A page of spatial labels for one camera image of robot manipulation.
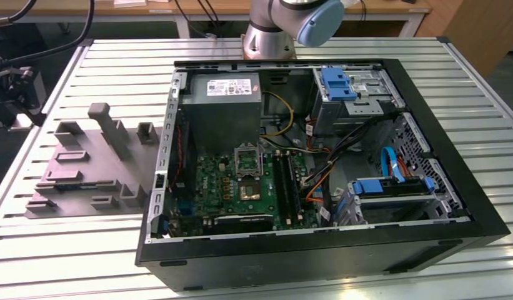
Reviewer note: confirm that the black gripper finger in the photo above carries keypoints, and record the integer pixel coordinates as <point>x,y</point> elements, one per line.
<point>31,90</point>
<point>2,109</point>

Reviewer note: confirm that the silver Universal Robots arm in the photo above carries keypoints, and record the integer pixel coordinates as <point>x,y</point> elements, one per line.
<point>266,40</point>

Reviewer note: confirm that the CPU socket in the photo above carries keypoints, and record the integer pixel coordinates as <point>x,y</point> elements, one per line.
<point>250,191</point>

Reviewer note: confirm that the wooden desk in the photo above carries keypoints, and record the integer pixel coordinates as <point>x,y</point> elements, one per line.
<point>57,7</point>

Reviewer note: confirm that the RAM stick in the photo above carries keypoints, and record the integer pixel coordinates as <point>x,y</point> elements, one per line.
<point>75,187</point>

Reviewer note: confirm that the grey parts rack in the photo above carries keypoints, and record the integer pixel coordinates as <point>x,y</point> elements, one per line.
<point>106,175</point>

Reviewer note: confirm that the small pale box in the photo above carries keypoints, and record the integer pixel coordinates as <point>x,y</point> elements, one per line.
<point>129,3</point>

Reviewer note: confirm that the grey power supply unit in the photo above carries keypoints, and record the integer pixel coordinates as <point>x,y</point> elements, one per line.
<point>222,118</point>

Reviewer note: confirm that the green motherboard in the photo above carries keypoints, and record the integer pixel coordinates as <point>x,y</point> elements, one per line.
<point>214,187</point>

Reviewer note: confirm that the blue VGA port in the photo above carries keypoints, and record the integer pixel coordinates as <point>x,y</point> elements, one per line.
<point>165,227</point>

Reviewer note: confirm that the thin metal locking lever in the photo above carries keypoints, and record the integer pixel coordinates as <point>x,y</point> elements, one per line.
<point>261,165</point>

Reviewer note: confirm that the black graphics card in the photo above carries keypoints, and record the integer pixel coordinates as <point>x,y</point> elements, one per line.
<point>244,222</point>

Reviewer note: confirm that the black RAM slot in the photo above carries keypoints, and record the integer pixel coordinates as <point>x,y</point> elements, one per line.
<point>282,187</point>
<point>293,187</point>

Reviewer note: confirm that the blue plastic drive carrier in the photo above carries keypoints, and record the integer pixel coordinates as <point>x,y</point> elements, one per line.
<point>336,81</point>

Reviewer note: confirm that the metal drive cage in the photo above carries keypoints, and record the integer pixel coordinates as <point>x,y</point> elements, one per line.
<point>365,109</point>

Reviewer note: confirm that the black PC case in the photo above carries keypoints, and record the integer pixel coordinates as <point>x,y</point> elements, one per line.
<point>281,262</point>

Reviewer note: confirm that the hard disk in blue carrier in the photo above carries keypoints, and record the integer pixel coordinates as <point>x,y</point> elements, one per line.
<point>369,187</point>

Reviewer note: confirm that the metal disk bay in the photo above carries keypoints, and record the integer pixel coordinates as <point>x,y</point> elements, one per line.
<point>399,199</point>

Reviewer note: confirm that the wooden cabinet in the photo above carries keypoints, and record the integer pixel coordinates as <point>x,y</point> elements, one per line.
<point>481,31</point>

